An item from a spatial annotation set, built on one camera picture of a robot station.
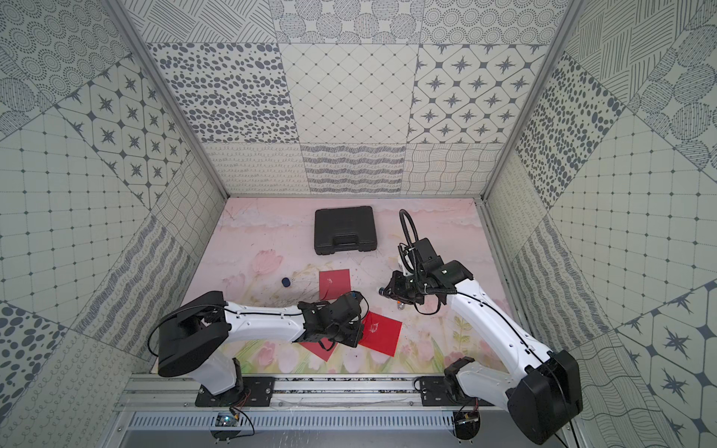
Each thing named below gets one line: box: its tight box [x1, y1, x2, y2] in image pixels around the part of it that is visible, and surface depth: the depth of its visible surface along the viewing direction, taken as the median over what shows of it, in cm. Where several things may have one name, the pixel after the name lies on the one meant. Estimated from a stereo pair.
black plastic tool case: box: [313, 205, 378, 256], surface depth 106 cm
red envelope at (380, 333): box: [358, 310, 403, 358], surface depth 87 cm
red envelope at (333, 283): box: [318, 268, 352, 301], surface depth 97 cm
